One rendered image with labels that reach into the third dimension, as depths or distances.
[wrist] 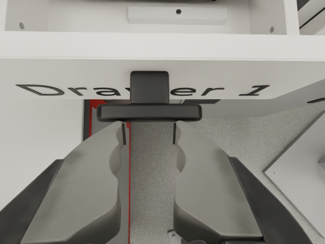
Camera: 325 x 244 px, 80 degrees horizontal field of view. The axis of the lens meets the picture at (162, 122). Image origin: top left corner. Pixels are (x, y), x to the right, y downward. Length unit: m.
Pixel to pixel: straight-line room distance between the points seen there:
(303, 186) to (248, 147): 0.33
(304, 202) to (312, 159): 0.23
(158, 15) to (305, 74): 0.15
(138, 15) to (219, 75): 0.12
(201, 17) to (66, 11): 0.15
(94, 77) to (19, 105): 0.20
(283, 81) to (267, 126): 1.02
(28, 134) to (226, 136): 0.95
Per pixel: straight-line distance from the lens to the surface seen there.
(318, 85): 0.58
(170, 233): 1.12
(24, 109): 0.34
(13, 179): 0.35
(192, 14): 0.24
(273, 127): 1.24
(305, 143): 1.29
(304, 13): 0.27
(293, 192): 1.26
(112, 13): 0.26
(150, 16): 0.24
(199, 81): 0.17
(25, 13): 0.24
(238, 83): 0.19
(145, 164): 1.05
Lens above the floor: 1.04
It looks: 83 degrees down
